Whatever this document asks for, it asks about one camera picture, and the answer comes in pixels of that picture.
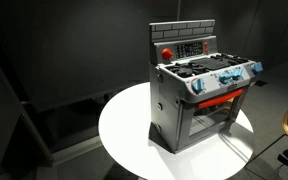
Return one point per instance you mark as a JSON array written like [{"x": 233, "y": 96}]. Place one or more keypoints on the grey toy stove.
[{"x": 166, "y": 110}]

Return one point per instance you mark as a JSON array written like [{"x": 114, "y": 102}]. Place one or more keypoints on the blue stove knob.
[
  {"x": 197, "y": 85},
  {"x": 238, "y": 74},
  {"x": 224, "y": 78},
  {"x": 257, "y": 67}
]

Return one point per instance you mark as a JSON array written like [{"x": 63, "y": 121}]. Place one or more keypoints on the small red button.
[
  {"x": 206, "y": 50},
  {"x": 205, "y": 43}
]

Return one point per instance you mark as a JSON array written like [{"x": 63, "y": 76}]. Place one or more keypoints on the red round dial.
[{"x": 167, "y": 53}]

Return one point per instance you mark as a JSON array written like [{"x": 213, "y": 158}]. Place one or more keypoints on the grey oven door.
[{"x": 184, "y": 133}]

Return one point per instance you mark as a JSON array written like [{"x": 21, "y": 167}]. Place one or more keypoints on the small black floor object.
[{"x": 261, "y": 83}]

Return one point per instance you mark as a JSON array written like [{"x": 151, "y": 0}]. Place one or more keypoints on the dark metal frame post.
[{"x": 24, "y": 113}]

